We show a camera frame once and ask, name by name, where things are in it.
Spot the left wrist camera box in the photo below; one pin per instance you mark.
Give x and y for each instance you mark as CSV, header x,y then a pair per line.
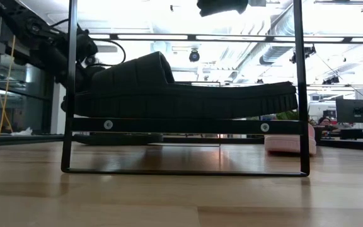
x,y
86,47

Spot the silver ventilation duct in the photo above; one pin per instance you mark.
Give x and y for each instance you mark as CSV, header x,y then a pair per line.
x,y
273,53

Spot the white crumpled tissue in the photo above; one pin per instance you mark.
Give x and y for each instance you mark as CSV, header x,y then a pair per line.
x,y
20,131

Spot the black ceiling spotlight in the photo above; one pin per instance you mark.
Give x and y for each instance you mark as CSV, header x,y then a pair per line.
x,y
302,52
331,80

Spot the black dome camera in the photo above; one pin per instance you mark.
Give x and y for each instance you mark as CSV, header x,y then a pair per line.
x,y
194,56

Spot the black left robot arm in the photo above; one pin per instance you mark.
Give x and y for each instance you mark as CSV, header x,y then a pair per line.
x,y
33,26

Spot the black computer monitor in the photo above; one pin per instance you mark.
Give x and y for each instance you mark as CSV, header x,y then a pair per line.
x,y
354,110

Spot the person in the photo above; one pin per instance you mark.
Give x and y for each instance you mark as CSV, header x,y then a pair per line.
x,y
324,121

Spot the black slide sandal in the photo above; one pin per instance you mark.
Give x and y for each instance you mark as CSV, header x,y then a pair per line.
x,y
184,101

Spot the black office desk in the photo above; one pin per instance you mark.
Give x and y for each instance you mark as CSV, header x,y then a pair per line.
x,y
358,134

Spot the pink slide sandal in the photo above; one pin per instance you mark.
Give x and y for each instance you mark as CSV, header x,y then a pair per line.
x,y
288,143

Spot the black metal rig frame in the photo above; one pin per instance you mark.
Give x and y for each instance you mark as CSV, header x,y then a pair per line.
x,y
232,38

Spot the small green potted plant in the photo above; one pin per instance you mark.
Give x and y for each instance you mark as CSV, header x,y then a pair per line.
x,y
287,116

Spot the wooden shelf black metal frame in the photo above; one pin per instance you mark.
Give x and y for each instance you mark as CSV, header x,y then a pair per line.
x,y
184,126

